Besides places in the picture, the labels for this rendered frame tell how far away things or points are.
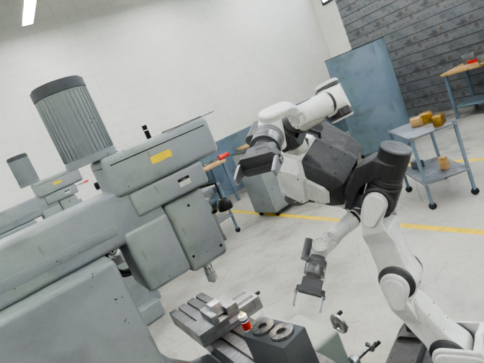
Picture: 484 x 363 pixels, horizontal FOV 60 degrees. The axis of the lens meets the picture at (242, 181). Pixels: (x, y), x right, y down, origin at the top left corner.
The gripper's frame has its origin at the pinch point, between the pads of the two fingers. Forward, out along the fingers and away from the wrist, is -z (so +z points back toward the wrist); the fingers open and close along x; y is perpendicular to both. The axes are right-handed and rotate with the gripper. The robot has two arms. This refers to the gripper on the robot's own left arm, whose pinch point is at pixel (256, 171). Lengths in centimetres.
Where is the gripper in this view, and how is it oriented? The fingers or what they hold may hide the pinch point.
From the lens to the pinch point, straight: 105.1
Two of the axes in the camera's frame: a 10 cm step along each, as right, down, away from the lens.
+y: -4.0, -8.0, -4.5
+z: 2.3, -5.7, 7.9
